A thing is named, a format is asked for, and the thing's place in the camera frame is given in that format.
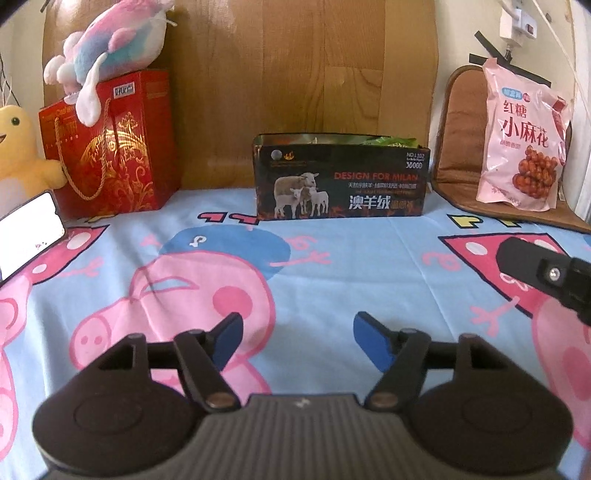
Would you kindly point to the red gift bag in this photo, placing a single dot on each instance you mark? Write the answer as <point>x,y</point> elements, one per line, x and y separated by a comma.
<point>127,162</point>

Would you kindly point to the light green snack packet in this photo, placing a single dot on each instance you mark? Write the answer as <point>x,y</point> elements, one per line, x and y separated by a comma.
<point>390,141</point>

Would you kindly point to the pink blue plush toy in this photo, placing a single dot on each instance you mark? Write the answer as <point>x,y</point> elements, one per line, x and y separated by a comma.
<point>126,37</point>

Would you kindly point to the brown seat cushion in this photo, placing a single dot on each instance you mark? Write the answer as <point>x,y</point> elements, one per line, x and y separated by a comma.
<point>459,152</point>

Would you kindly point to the wooden board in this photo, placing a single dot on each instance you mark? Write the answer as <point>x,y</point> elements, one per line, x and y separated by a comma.
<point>238,69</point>

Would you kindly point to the cartoon pig tablecloth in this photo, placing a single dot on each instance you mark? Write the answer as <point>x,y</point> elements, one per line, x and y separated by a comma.
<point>298,286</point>

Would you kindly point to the black sheep print box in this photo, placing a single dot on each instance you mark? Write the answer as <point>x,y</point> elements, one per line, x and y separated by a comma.
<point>313,175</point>

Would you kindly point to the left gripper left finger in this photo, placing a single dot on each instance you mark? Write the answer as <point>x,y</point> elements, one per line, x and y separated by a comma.
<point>201,358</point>

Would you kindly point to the pink twisted snack bag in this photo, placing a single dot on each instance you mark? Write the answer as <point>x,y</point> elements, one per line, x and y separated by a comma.
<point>525,141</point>

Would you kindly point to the black smartphone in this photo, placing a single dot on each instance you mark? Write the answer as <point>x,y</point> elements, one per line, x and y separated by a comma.
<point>28,231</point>

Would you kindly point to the yellow duck plush toy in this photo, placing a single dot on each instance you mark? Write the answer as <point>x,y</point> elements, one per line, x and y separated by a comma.
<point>24,174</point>

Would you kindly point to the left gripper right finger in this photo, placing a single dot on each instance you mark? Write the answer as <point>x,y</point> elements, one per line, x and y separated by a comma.
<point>401,358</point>

